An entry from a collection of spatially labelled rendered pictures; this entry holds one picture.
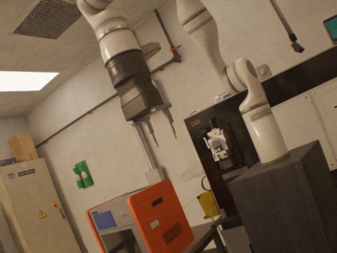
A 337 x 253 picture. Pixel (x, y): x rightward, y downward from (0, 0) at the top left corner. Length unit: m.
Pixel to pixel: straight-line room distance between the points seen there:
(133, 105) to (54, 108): 4.00
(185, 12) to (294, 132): 1.09
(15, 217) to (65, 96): 1.82
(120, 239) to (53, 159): 3.17
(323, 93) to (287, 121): 0.26
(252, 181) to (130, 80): 0.47
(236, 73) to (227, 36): 2.18
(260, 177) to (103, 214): 1.04
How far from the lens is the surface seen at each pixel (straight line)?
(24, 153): 4.50
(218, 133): 1.78
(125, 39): 0.57
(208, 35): 0.88
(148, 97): 0.53
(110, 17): 0.60
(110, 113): 3.75
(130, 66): 0.55
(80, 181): 4.20
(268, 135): 0.89
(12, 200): 4.18
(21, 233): 4.23
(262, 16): 3.02
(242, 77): 0.89
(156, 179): 3.34
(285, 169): 0.81
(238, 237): 1.93
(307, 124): 1.74
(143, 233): 1.53
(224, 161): 1.80
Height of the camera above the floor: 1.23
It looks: 7 degrees up
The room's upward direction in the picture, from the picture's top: 22 degrees counter-clockwise
